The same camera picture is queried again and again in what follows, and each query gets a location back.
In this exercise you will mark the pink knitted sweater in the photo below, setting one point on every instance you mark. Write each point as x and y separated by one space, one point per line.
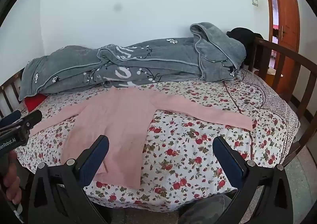
118 125

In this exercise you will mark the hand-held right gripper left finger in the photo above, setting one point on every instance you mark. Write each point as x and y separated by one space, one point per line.
97 154

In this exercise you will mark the person's left hand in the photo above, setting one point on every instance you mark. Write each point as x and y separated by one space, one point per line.
12 184

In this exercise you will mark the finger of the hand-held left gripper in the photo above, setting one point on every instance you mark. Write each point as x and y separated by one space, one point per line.
32 118
11 117

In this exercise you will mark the black cloth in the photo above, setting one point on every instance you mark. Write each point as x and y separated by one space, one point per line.
242 38

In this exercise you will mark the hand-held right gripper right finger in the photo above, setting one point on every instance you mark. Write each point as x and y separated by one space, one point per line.
227 162

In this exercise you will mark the red pillow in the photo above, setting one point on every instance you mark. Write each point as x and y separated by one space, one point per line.
34 102

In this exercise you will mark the grey floral quilt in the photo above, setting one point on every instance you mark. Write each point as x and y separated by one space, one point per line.
148 65

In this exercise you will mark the bed with floral sheet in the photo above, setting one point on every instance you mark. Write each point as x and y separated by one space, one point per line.
188 144

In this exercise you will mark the brown wooden bed end frame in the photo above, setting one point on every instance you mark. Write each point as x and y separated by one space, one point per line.
277 53
10 90

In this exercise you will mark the person's grey trouser leg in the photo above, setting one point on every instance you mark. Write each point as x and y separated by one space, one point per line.
205 210

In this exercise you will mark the white wall switch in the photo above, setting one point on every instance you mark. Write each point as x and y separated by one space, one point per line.
254 1

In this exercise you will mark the brown wooden door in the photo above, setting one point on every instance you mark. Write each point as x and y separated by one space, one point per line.
284 3

